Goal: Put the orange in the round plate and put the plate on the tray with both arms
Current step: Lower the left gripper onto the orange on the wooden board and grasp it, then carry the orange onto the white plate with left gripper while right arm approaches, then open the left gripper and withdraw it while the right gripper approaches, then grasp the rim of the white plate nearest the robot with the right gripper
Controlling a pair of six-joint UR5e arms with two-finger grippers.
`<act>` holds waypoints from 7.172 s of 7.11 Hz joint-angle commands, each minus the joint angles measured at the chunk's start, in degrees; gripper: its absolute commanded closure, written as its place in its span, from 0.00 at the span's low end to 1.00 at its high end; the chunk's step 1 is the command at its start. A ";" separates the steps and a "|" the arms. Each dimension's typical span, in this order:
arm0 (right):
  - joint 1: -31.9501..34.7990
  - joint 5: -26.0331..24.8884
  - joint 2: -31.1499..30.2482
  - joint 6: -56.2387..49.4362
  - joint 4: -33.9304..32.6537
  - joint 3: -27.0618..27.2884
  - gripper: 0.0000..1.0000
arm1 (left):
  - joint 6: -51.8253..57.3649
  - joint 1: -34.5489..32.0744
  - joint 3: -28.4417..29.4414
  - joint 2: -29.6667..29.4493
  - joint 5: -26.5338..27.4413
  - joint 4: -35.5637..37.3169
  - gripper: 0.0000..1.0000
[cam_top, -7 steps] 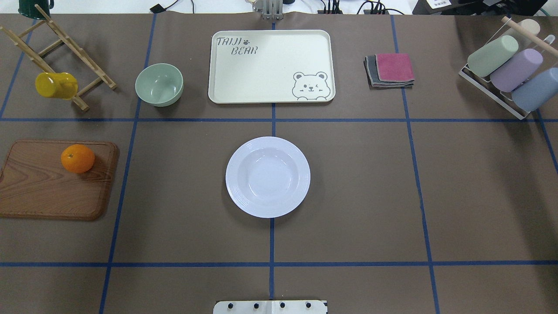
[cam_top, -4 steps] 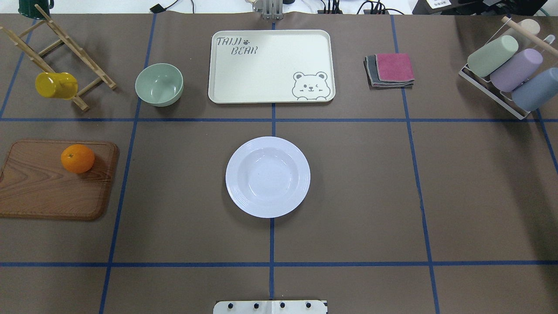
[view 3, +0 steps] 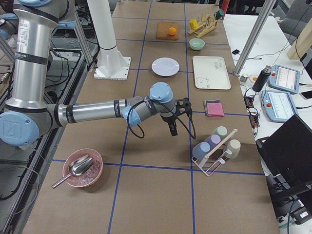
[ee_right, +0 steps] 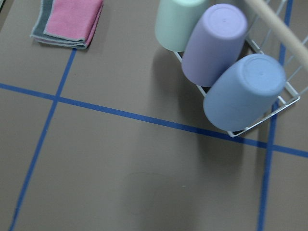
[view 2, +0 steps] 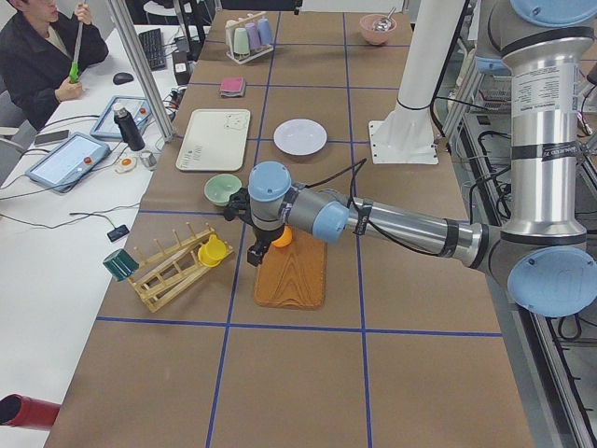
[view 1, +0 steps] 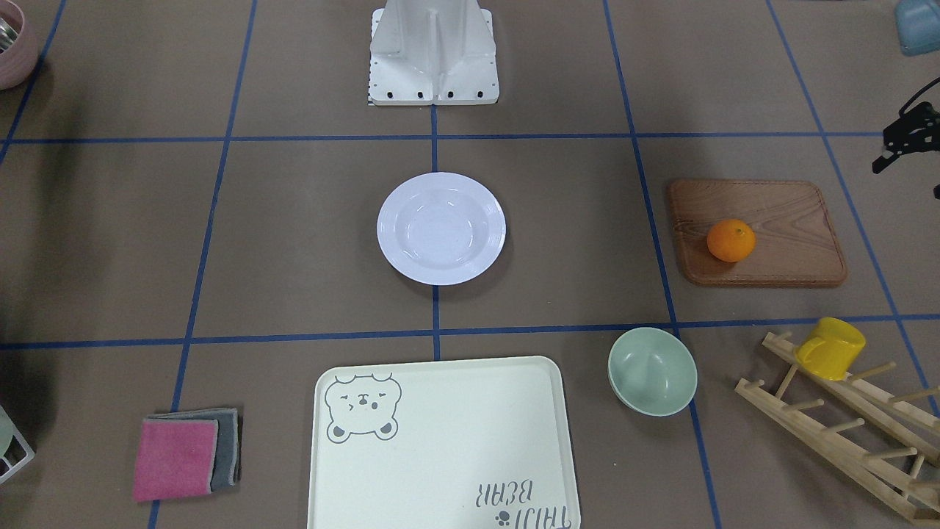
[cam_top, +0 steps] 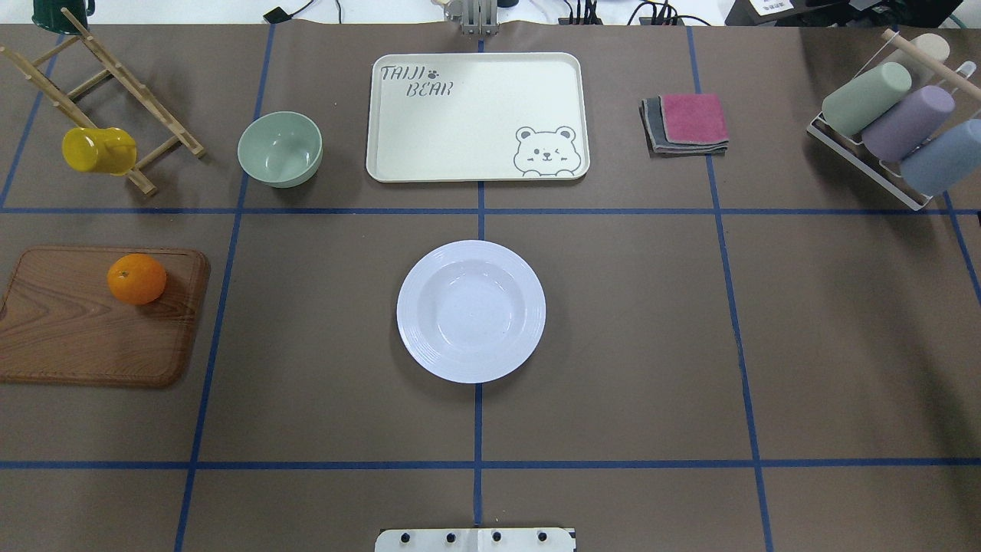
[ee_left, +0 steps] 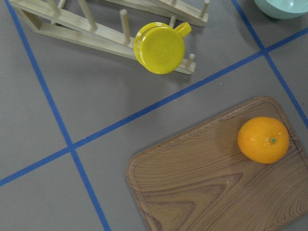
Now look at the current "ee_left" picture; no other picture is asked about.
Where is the mint green bowl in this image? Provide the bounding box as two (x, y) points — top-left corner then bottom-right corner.
(254, 0), (308, 19)

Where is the wooden dish rack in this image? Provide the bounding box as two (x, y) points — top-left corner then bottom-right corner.
(10, 0), (209, 74)

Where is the wooden tray board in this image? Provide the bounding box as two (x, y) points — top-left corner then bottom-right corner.
(126, 96), (308, 231)

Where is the orange fruit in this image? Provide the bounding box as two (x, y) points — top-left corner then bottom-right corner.
(237, 116), (289, 164)

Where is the yellow plastic cup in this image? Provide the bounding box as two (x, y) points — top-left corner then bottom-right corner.
(133, 22), (192, 75)

